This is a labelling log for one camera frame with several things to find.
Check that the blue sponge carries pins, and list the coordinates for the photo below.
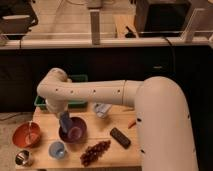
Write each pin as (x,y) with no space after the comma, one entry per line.
(65,121)

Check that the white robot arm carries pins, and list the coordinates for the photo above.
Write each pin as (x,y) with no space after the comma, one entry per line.
(163,120)

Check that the purple bowl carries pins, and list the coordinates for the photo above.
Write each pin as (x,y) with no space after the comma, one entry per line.
(76,133)

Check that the metal spoon in bowl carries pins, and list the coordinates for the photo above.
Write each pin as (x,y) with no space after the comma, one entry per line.
(29,130)

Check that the orange bowl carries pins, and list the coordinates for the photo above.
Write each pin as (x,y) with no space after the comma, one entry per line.
(20,137)

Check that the orange carrot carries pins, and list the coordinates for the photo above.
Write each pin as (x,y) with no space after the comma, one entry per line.
(131,124)

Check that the bunch of dark grapes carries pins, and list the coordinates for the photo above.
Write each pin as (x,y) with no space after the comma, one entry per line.
(92,153)

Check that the green plastic tray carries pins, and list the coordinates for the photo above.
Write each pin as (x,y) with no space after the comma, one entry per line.
(40,102)

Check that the light blue cup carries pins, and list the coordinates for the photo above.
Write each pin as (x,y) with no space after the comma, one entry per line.
(57,150)

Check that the small metal cup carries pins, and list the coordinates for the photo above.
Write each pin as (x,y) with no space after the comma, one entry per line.
(23,158)

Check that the grey metal post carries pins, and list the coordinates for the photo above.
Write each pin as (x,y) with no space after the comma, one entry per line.
(95,26)

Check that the black box behind rail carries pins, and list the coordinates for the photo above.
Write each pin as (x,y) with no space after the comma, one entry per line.
(155,18)

